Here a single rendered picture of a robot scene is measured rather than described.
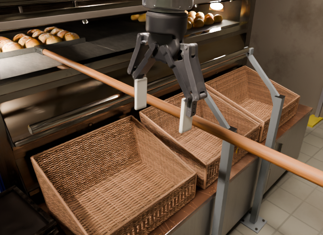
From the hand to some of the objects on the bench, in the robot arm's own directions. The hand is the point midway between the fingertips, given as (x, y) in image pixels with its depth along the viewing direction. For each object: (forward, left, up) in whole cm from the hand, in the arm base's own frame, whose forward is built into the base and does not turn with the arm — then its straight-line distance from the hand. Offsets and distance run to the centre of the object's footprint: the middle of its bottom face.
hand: (161, 114), depth 59 cm
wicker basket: (+16, +48, -72) cm, 88 cm away
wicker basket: (+77, +52, -72) cm, 118 cm away
